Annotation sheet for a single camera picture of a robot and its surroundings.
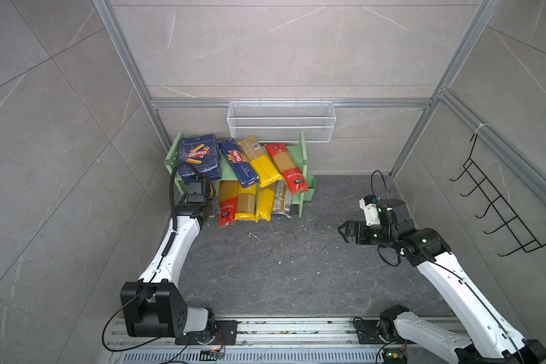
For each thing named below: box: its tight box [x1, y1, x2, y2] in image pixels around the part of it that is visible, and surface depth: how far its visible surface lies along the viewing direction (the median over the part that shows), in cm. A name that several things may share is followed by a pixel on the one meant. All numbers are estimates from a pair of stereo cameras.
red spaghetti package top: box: [264, 143, 310, 196], surface depth 83 cm
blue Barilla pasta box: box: [178, 133, 223, 185], surface depth 83 cm
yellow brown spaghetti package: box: [237, 136, 284, 189], surface depth 86 cm
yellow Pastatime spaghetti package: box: [235, 182, 258, 223], surface depth 92 cm
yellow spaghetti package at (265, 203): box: [254, 188, 276, 223], surface depth 90 cm
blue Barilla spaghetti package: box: [217, 138, 261, 189], surface depth 83 cm
